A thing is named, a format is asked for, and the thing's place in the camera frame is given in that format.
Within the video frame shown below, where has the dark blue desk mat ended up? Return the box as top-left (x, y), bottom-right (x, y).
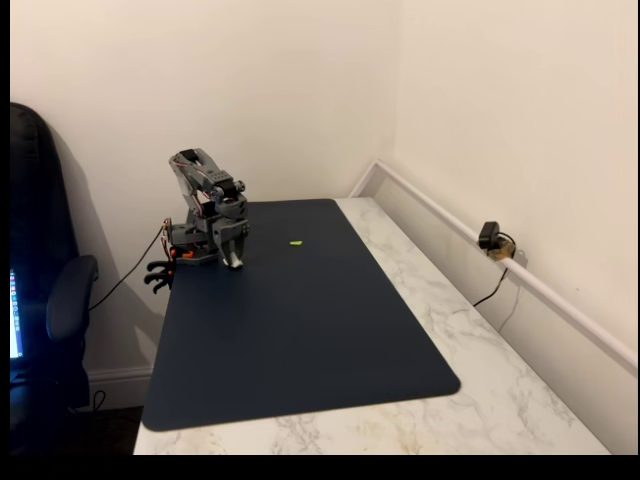
top-left (141, 198), bottom-right (462, 432)

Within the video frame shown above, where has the black table clamp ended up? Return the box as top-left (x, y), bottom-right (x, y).
top-left (147, 248), bottom-right (178, 277)
top-left (144, 272), bottom-right (174, 296)

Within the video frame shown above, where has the white skirting board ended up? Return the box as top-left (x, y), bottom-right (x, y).
top-left (87, 365), bottom-right (154, 409)

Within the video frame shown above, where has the black office chair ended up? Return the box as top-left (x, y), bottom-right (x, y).
top-left (9, 102), bottom-right (100, 456)

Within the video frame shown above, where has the lit laptop screen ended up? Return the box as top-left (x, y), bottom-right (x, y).
top-left (9, 269), bottom-right (25, 360)

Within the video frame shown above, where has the black webcam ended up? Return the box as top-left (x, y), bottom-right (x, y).
top-left (478, 221), bottom-right (501, 250)

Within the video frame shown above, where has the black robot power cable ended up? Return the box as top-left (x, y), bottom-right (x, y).
top-left (88, 227), bottom-right (166, 312)

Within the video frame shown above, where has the black cable loop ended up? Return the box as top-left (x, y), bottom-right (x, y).
top-left (69, 389), bottom-right (107, 414)

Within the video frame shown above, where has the black webcam cable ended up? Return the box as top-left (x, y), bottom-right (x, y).
top-left (472, 232), bottom-right (517, 308)

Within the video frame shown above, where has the yellowish webcam tape mount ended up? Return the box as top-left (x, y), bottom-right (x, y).
top-left (488, 242), bottom-right (518, 263)

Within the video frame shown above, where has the white desk back rail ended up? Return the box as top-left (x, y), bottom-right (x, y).
top-left (348, 159), bottom-right (639, 374)

